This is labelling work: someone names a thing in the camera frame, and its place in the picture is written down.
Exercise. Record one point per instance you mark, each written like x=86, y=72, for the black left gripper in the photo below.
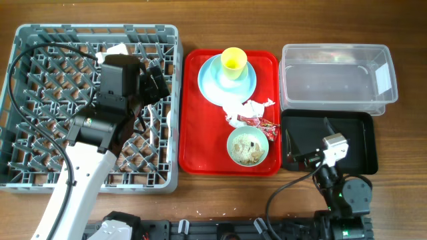
x=147, y=83

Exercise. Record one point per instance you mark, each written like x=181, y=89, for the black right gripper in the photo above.
x=307, y=159

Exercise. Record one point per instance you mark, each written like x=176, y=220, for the white plastic spoon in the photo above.
x=168, y=121

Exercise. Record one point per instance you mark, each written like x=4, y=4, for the red snack wrapper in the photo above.
x=269, y=129

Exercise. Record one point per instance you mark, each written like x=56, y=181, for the green bowl with food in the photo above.
x=247, y=146

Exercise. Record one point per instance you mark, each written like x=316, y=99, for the white napkin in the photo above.
x=251, y=109

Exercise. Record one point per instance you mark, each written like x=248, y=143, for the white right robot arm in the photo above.
x=347, y=197

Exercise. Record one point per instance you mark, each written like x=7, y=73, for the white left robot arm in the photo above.
x=96, y=138

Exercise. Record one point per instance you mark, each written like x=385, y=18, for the grey dishwasher rack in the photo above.
x=51, y=74

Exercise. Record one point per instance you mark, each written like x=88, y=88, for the black plastic tray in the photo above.
x=307, y=129

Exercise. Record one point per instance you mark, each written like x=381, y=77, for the light blue plate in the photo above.
x=217, y=88

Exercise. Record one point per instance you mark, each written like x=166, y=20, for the clear plastic bin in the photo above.
x=337, y=77

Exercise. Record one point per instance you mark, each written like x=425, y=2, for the red plastic tray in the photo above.
x=204, y=130

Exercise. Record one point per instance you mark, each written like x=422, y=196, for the yellow plastic cup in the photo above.
x=233, y=60

